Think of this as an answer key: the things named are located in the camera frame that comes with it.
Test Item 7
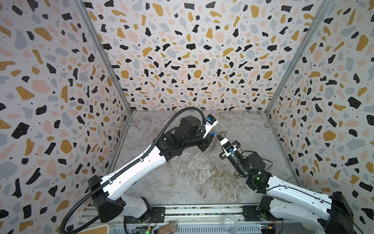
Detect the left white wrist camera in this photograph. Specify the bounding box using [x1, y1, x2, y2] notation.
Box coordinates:
[203, 114, 218, 138]

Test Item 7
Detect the clear glass cup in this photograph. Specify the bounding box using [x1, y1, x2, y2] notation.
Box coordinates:
[222, 214, 239, 234]

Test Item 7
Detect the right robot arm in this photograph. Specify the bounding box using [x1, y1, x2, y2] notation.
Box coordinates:
[218, 136, 354, 234]

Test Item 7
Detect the black corrugated cable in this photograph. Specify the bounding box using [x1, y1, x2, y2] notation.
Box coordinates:
[59, 106, 206, 234]

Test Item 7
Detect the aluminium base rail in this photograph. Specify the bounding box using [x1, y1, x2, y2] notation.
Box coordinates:
[77, 202, 322, 234]

